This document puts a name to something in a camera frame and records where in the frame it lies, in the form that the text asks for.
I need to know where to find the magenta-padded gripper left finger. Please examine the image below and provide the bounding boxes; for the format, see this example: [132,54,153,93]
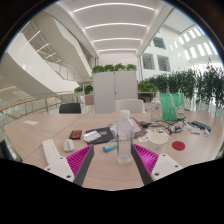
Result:
[43,143,95,188]

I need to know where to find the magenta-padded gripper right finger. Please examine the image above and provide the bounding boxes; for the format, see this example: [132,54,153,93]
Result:
[130,142,185,186]

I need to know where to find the clear plastic water bottle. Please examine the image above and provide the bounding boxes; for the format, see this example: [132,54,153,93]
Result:
[116,109,135,165]

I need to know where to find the white power strip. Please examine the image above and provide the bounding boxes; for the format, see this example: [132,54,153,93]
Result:
[41,138,62,165]

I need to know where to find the flat round red coaster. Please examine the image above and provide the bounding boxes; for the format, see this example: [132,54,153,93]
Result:
[171,140,187,152]

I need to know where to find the white ceramic mug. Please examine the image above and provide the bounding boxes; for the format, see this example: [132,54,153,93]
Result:
[146,132,170,155]

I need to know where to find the red and black box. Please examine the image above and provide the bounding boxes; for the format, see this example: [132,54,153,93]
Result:
[68,129,83,141]

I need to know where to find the colourful sticker sheet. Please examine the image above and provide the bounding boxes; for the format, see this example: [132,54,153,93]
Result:
[138,127,168,143]

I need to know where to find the silver white packet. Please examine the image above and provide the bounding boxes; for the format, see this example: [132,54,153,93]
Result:
[83,130,102,143]

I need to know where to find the black pouch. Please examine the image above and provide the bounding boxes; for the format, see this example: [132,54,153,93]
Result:
[138,120,151,129]

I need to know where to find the brown envelope with papers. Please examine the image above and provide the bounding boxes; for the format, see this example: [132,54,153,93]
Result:
[111,116,148,139]

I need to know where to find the white paper sheet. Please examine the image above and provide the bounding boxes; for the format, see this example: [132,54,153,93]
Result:
[23,119,40,127]

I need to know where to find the small teal tube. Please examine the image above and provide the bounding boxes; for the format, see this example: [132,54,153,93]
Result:
[102,142,118,153]

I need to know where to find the black folder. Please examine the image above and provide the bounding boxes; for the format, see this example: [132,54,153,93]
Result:
[84,126,116,146]

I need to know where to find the green tote bag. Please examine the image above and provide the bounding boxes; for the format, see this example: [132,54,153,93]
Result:
[160,92,186,122]

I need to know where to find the large clear drink bottle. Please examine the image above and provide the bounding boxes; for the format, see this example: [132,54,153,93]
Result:
[150,94,164,123]

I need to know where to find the black chair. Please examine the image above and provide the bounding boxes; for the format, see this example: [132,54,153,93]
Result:
[58,102,82,115]

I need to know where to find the glass railing with wooden handrail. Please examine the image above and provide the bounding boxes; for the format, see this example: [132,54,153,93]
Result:
[0,92,79,123]

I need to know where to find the white chair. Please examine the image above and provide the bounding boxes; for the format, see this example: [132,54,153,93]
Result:
[114,98,147,114]

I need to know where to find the plants in brown planter box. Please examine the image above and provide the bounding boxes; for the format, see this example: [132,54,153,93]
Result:
[73,84,95,106]

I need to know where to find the green hedge plant row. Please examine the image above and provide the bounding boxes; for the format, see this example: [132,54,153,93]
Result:
[137,61,224,113]

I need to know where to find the white double-door cabinet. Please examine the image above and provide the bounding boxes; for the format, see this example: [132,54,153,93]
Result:
[92,69,139,114]

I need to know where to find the green plants in cabinet planter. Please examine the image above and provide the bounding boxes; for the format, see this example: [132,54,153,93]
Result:
[91,63,138,74]

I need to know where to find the ceiling light strips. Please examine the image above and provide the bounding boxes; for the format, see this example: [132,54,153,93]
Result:
[71,2,156,54]

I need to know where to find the black tangled cables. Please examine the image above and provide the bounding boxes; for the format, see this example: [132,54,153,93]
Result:
[163,119,193,134]

